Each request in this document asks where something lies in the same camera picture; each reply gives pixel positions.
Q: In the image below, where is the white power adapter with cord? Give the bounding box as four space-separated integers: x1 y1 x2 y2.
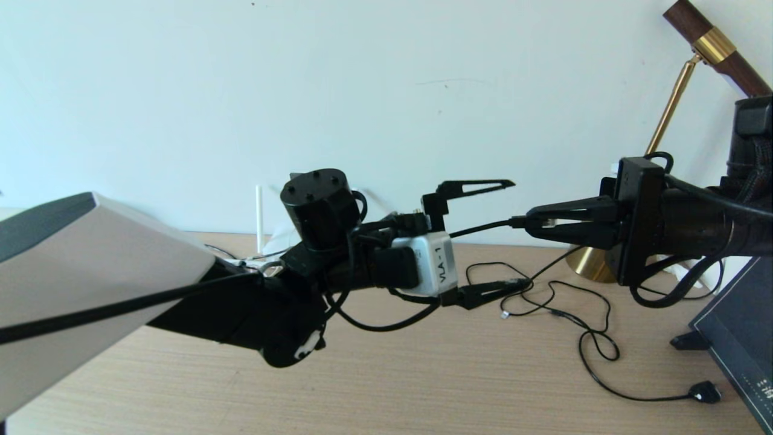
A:
236 249 286 277

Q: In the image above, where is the white router with antennas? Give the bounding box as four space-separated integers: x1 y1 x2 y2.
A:
255 184 303 256

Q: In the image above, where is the black board stand foot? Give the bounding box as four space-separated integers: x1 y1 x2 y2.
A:
669 331 709 352

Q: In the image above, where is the dark framed board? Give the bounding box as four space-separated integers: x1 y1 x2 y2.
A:
688 257 773 435

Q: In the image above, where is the brass desk lamp wooden head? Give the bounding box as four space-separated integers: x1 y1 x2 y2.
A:
568 0 773 283

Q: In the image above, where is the black USB cable white tip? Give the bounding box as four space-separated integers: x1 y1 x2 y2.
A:
465 261 555 320

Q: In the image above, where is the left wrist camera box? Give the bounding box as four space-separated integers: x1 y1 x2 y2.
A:
373 231 458 298

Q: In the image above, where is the black lamp cord with plug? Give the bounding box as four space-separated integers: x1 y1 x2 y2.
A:
499 245 722 404

